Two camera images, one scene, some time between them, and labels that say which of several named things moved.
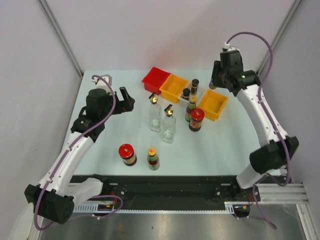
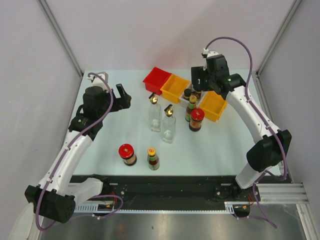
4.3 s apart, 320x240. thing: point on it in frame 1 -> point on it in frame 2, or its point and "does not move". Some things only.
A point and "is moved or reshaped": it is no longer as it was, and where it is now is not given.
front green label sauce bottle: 153,160 does not move
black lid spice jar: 194,86 does not move
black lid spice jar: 186,93 does not move
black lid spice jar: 212,86 is moved or reshaped
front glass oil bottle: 169,125 does not move
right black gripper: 217,68 -> 197,73
